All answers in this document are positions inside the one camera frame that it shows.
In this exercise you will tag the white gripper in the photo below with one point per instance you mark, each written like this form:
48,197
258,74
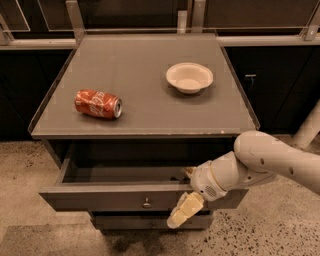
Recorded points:
204,181

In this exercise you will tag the grey top drawer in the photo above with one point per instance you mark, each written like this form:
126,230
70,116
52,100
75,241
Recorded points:
125,175

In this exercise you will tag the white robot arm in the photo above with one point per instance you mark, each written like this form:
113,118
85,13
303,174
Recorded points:
256,157

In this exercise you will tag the grey drawer cabinet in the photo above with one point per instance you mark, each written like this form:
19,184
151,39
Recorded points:
133,68

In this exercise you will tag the white paper bowl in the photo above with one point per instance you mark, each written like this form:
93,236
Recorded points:
189,78

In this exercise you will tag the red crushed soda can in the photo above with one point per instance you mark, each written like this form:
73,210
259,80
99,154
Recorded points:
98,104

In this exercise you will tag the metal railing frame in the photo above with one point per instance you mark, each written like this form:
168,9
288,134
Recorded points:
62,24

